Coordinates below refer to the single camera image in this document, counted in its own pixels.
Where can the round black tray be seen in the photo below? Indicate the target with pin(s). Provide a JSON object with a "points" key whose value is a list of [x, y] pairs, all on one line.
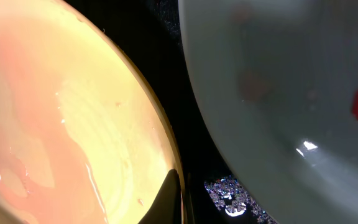
{"points": [[148, 32]]}

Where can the light blue plate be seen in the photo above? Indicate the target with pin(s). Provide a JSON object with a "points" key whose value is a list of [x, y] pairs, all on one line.
{"points": [[277, 86]]}

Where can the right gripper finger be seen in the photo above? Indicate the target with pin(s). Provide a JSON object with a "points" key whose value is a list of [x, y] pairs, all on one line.
{"points": [[166, 208]]}

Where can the yellow plate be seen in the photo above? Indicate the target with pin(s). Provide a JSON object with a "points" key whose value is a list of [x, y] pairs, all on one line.
{"points": [[83, 138]]}

